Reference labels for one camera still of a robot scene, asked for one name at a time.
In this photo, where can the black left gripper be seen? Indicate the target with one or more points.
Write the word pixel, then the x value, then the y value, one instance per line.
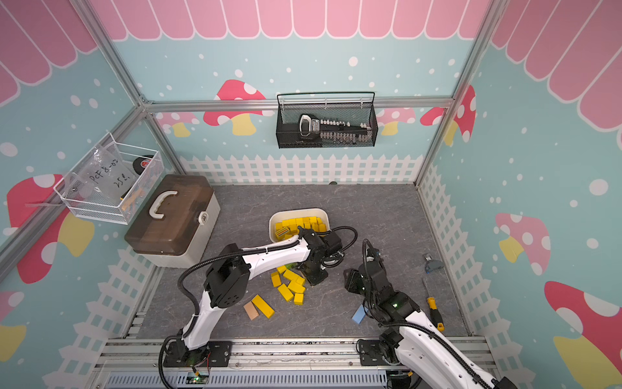
pixel 313 279

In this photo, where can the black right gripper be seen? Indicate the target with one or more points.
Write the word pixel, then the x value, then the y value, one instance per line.
pixel 352 279

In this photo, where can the rainbow striped block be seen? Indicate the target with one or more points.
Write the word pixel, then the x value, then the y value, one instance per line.
pixel 282 233

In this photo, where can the white oval plastic tub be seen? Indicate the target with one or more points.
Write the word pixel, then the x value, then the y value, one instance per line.
pixel 310 218

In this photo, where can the long yellow block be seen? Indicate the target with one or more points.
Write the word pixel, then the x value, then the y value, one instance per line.
pixel 263 306

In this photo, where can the tan wooden block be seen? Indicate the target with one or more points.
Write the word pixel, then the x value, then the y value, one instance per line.
pixel 251 310

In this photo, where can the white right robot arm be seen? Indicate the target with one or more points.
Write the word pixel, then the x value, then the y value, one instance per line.
pixel 410 338

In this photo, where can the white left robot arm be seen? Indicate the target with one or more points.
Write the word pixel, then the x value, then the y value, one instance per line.
pixel 216 284

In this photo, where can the light blue block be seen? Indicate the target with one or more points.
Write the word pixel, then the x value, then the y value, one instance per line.
pixel 359 315

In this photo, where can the grey blue clamp tool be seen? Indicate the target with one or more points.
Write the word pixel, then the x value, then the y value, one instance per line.
pixel 431 264

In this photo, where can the yellow black screwdriver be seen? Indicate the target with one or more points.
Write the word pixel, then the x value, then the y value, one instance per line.
pixel 434 313

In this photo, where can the brown lidded storage box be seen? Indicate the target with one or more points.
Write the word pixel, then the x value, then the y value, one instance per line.
pixel 175 225

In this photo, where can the black tape roll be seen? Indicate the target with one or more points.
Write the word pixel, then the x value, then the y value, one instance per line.
pixel 141 163

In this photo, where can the black wire mesh basket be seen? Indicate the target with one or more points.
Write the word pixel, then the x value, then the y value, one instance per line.
pixel 326 119

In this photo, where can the clear wire wall basket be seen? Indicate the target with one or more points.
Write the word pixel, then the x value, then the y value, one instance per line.
pixel 103 186

